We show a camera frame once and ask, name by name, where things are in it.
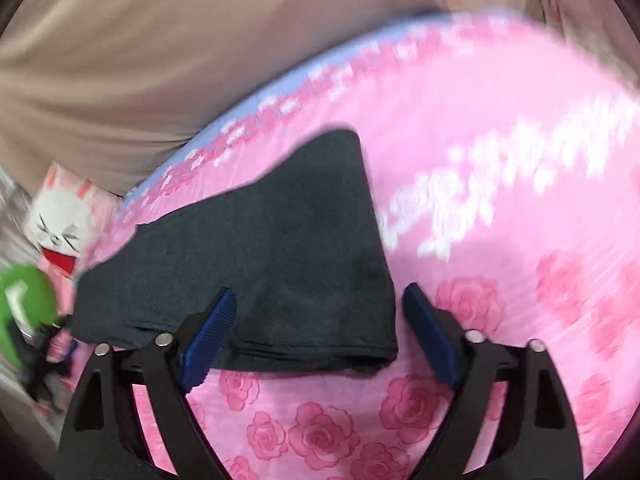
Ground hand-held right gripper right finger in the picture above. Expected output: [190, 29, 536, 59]
[402, 282, 586, 480]

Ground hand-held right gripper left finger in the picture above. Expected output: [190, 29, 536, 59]
[55, 287, 238, 480]

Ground dark grey pants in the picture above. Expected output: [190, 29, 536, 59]
[70, 129, 400, 376]

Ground green plush toy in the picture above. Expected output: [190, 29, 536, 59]
[0, 265, 58, 371]

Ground white rabbit face pillow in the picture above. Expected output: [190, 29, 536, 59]
[25, 162, 126, 281]

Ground white striped curtain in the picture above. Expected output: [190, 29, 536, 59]
[0, 160, 41, 271]

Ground pink floral bedsheet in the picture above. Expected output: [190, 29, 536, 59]
[65, 7, 640, 480]

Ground beige cloth drape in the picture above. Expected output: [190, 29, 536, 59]
[0, 0, 640, 196]

